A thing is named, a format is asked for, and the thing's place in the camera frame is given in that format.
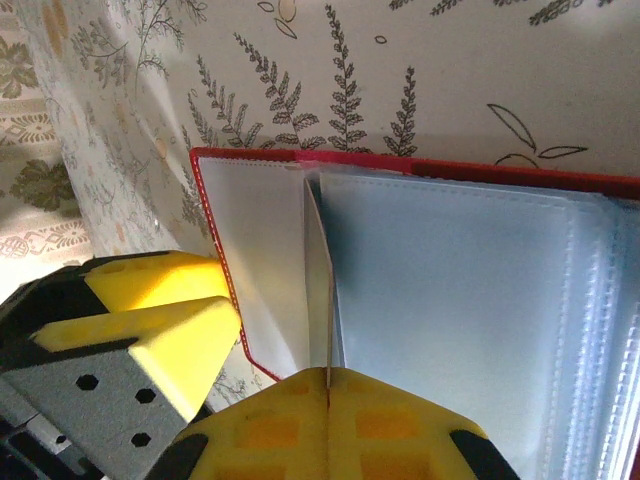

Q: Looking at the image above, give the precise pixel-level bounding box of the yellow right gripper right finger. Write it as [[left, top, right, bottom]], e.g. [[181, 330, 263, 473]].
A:
[[329, 366, 509, 480]]

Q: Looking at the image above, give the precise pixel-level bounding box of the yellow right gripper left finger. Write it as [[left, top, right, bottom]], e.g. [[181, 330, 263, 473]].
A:
[[147, 366, 332, 480]]

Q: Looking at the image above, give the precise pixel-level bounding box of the red leather card holder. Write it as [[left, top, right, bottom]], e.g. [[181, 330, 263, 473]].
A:
[[188, 145, 640, 480]]

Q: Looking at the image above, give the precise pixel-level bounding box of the floral table cover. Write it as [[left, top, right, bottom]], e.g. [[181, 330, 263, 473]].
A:
[[19, 0, 640, 416]]

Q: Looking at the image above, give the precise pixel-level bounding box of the white plastic credit card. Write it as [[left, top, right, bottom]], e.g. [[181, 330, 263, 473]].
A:
[[301, 175, 335, 390]]

